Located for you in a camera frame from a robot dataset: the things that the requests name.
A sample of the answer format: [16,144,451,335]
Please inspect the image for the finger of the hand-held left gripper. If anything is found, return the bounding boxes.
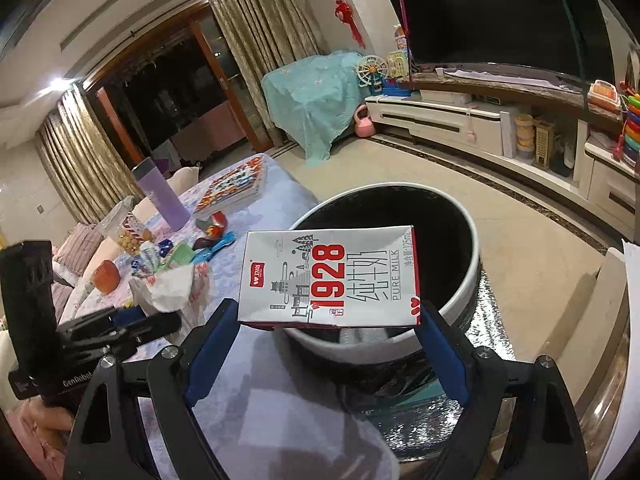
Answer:
[56,306,147,342]
[62,313,182,362]

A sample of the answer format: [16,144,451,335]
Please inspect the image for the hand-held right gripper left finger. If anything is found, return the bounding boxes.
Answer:
[62,299,241,480]

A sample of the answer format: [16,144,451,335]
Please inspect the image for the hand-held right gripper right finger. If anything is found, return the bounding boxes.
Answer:
[400,300,591,480]

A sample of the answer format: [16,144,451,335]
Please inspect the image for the blue plastic packet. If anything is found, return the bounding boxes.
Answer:
[192,232,237,264]

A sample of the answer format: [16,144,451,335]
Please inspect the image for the round white trash bin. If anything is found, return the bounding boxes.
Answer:
[282,183,483,367]

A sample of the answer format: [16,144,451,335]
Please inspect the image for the white red milk carton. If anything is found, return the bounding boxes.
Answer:
[236,225,422,332]

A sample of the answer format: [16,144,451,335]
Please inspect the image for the crumpled white plastic bag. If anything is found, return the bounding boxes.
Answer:
[129,262,215,332]

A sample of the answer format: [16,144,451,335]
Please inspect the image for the orange round object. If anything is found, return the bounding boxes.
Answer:
[94,260,122,294]

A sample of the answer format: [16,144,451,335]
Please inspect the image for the blue snack packet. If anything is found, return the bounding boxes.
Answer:
[131,245,163,277]

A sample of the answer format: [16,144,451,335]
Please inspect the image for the silver foil mat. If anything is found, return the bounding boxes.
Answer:
[350,270,528,463]

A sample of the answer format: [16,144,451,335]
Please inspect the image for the pink striped cushion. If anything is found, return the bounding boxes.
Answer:
[52,222,109,277]

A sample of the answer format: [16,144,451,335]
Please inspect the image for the green snack packet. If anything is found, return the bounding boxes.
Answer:
[162,241,196,268]

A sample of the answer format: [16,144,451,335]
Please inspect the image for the clear snack jar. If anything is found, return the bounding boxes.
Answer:
[106,206,154,254]

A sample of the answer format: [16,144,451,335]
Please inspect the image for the red snack wrapper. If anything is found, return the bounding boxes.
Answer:
[195,211,230,241]

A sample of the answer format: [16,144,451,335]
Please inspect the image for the purple water bottle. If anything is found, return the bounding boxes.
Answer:
[132,157,192,231]

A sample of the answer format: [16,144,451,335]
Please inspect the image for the beige patterned curtain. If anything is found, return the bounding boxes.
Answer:
[205,0,327,79]
[35,84,139,227]

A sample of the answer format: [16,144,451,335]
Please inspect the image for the children's picture book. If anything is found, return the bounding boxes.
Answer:
[192,155,271,214]

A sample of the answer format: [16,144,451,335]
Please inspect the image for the stacked yellow containers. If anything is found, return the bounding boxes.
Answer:
[515,114,536,161]

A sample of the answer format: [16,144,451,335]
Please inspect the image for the white television cabinet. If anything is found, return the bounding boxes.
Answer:
[365,72,640,242]

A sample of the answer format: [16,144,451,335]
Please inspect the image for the wooden lattice box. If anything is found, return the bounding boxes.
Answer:
[534,120,556,169]

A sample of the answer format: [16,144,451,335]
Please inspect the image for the glass sliding door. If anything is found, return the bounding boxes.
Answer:
[84,0,277,167]

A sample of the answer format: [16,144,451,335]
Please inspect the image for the pink kettlebell toy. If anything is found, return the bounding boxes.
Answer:
[352,105,379,139]

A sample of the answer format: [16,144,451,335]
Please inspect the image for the teal dust cover cloth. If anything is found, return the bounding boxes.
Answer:
[262,50,369,169]

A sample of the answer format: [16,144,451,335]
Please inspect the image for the ferris wheel toy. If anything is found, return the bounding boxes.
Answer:
[356,55,391,94]

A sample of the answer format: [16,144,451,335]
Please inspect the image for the toy cash register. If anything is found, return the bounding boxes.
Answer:
[587,80,622,111]

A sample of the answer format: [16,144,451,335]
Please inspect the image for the black television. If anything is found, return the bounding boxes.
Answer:
[377,0,617,84]

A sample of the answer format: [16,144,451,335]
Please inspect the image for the red hanging decoration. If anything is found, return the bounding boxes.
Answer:
[310,0,367,49]

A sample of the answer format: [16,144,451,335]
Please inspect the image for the rainbow stacking ring toy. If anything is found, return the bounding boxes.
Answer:
[617,92,640,163]

